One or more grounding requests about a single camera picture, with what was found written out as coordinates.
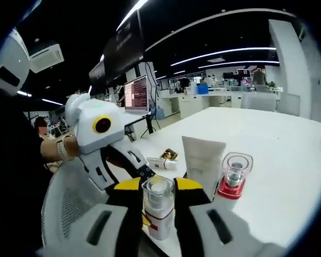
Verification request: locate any white laptop stand table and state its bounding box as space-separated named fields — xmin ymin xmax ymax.
xmin=123 ymin=111 xmax=153 ymax=126

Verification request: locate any person's left hand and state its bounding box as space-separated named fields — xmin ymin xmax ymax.
xmin=65 ymin=136 xmax=80 ymax=158

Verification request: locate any person's dark clothing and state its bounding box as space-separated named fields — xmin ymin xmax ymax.
xmin=0 ymin=88 xmax=53 ymax=252

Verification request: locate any black hanging display screen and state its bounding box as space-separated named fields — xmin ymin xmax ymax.
xmin=89 ymin=10 xmax=147 ymax=86

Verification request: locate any white counter row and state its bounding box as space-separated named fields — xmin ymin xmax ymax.
xmin=159 ymin=90 xmax=243 ymax=121

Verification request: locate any black tripod stand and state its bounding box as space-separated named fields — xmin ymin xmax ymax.
xmin=140 ymin=115 xmax=157 ymax=140

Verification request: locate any blue water jug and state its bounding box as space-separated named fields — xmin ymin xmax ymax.
xmin=155 ymin=105 xmax=166 ymax=120

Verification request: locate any skincare spray bottle red label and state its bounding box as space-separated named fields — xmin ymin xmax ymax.
xmin=141 ymin=176 xmax=177 ymax=241

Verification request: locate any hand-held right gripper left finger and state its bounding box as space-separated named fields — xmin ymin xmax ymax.
xmin=36 ymin=176 xmax=145 ymax=257

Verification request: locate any wristwatch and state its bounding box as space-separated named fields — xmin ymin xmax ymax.
xmin=56 ymin=135 xmax=72 ymax=161

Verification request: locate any open laptop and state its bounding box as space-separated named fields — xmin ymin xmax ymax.
xmin=124 ymin=74 xmax=150 ymax=112

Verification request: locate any large white skincare tube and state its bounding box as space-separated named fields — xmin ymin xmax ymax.
xmin=181 ymin=135 xmax=227 ymax=200

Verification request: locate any tall skincare bottle red band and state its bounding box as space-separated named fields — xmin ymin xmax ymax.
xmin=217 ymin=152 xmax=254 ymax=201

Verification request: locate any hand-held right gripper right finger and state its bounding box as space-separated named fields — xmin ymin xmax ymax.
xmin=173 ymin=176 xmax=287 ymax=257

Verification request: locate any white worn device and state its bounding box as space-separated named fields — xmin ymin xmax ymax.
xmin=0 ymin=27 xmax=30 ymax=95

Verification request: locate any gold skincare sachet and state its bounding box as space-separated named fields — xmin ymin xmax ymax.
xmin=160 ymin=147 xmax=179 ymax=162

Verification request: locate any ceiling air conditioner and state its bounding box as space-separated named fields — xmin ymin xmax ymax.
xmin=29 ymin=42 xmax=65 ymax=73

